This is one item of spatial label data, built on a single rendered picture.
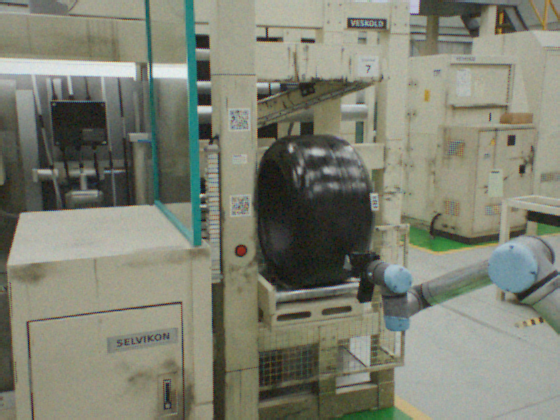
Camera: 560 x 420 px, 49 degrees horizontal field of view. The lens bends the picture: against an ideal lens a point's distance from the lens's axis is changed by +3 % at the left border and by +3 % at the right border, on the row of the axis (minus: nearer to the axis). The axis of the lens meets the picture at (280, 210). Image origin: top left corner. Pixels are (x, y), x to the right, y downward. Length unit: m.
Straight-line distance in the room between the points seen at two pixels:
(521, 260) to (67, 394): 1.06
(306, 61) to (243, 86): 0.43
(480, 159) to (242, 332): 4.79
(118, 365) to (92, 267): 0.22
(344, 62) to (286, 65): 0.24
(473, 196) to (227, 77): 4.90
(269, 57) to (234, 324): 0.99
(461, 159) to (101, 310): 5.68
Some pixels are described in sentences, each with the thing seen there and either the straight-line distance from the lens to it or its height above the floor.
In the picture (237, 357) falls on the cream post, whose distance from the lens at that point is 2.22.
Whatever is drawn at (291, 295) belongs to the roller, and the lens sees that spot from 2.11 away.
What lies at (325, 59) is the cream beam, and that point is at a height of 1.72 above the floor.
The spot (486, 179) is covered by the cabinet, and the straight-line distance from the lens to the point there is 6.74.
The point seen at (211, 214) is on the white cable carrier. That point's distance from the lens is 2.04.
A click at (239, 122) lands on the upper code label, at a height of 1.50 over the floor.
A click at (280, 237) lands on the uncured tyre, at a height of 1.02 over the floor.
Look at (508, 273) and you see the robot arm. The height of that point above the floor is 1.16.
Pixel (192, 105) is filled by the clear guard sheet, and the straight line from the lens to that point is 1.28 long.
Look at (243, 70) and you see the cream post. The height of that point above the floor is 1.67.
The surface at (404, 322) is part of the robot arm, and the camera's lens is 1.81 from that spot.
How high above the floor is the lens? 1.60
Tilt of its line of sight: 11 degrees down
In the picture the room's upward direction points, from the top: straight up
